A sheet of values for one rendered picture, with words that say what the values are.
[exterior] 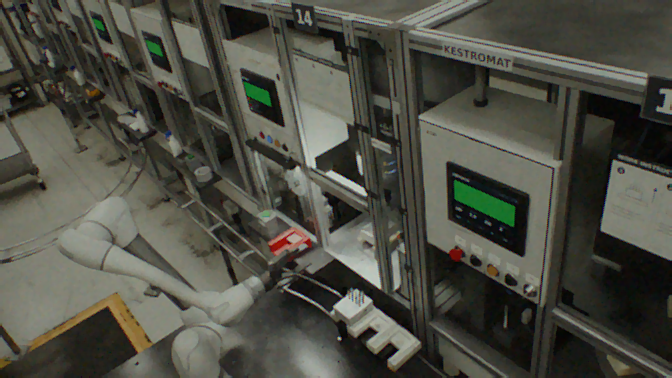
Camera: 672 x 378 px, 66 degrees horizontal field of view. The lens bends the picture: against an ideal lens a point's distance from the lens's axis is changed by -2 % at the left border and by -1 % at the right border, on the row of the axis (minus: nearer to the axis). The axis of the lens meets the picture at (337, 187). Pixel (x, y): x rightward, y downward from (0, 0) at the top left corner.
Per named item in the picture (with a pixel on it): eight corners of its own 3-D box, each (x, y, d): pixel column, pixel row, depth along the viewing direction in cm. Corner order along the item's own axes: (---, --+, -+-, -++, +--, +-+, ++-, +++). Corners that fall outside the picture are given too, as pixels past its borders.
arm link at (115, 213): (201, 354, 224) (217, 314, 242) (230, 345, 217) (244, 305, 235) (66, 231, 190) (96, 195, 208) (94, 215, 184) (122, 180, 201)
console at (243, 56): (243, 137, 243) (216, 42, 217) (292, 113, 256) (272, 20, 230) (296, 167, 214) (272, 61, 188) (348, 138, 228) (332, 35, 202)
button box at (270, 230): (261, 233, 256) (256, 214, 250) (274, 226, 260) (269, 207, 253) (270, 240, 251) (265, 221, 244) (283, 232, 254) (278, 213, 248)
